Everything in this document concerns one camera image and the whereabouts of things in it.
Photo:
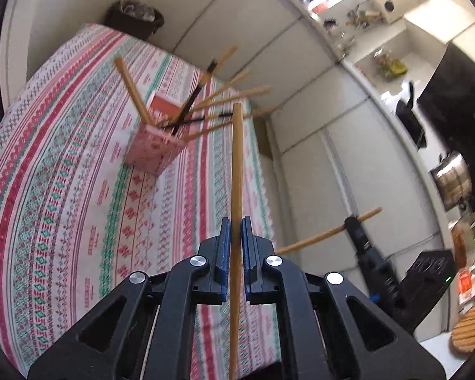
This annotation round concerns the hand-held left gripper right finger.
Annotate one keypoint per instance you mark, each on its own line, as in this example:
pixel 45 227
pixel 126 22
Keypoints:
pixel 247 245

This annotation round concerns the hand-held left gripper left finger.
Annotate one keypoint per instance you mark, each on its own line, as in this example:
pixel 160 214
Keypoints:
pixel 224 245

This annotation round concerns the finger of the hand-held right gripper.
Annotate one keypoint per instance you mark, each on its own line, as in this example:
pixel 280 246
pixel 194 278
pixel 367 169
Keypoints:
pixel 376 273

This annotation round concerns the light wooden chopstick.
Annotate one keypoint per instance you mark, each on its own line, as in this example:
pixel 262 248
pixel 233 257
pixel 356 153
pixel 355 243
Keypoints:
pixel 320 234

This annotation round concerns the pale bamboo chopstick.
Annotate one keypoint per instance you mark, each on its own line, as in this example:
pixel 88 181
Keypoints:
pixel 236 166

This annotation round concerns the pink patterned box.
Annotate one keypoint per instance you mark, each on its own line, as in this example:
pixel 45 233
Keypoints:
pixel 150 150

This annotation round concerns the bunch of chopsticks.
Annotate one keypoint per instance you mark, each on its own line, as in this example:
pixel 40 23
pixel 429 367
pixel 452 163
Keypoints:
pixel 133 89

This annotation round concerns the orange packet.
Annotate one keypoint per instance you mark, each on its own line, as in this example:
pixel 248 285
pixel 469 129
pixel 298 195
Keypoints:
pixel 467 285

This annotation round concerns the woven wooden mat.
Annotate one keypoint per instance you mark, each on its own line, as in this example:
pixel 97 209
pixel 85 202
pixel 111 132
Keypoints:
pixel 473 324

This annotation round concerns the steel steamer pot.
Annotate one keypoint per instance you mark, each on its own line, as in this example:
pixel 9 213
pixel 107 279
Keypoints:
pixel 453 180

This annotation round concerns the black wok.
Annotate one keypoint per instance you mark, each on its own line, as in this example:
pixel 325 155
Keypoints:
pixel 409 118

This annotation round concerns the striped patterned tablecloth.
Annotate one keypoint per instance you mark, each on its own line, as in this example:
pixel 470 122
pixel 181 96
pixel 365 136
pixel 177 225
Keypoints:
pixel 63 166

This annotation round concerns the white lower kitchen cabinets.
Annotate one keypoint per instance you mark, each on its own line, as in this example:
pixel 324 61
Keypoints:
pixel 320 67

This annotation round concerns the white kitchen cabinets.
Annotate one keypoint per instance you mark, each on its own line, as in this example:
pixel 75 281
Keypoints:
pixel 320 67
pixel 439 23

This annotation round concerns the black range hood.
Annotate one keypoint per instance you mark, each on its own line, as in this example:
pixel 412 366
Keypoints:
pixel 459 99

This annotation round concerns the yellow snack bag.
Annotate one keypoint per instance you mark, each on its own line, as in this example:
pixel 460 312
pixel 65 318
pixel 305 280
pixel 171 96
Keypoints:
pixel 396 67

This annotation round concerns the dark brown trash bin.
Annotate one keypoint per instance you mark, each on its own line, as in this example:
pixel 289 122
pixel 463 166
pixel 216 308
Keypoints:
pixel 130 23

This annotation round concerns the white upper kitchen cabinets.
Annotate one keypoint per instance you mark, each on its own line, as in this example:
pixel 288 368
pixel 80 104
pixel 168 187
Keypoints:
pixel 439 23

